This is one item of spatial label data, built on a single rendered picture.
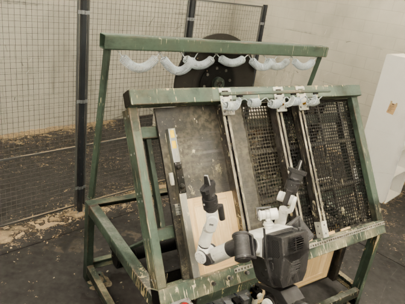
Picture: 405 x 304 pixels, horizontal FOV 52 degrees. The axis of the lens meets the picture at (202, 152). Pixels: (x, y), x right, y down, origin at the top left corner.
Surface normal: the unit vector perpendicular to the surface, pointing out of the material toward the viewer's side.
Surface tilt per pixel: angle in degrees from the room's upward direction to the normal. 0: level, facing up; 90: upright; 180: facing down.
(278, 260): 90
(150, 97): 58
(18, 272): 0
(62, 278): 0
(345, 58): 90
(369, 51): 90
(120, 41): 90
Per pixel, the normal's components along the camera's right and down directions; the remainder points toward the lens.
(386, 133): -0.71, 0.17
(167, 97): 0.52, -0.17
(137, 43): 0.54, 0.38
